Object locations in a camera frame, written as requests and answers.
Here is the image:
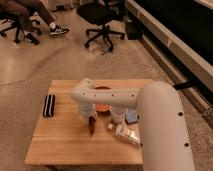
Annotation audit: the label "dark red pepper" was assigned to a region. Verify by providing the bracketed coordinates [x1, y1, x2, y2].
[89, 116, 96, 136]

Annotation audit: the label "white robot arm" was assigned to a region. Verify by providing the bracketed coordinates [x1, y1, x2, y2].
[70, 79, 196, 171]

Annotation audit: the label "small white cube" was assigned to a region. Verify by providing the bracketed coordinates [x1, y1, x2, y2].
[107, 123, 114, 130]

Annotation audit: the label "white plastic cup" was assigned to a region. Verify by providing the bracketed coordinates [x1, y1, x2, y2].
[110, 106, 127, 124]

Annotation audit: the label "wooden table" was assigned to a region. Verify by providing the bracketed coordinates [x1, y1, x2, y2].
[25, 80, 143, 166]

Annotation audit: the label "black white striped eraser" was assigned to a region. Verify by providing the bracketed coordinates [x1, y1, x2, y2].
[43, 94, 55, 117]

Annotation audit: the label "blue sponge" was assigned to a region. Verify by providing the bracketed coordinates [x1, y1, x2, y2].
[125, 110, 139, 125]

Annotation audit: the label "clear plastic packet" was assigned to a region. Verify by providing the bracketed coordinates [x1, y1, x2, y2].
[115, 124, 141, 146]

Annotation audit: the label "black office chair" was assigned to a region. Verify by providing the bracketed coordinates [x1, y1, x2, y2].
[77, 0, 125, 51]
[0, 9, 43, 44]

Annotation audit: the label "black office chair left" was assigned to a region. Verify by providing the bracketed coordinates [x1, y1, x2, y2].
[0, 9, 43, 44]

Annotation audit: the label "seated person legs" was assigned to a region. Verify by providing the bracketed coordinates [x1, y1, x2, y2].
[0, 0, 70, 46]

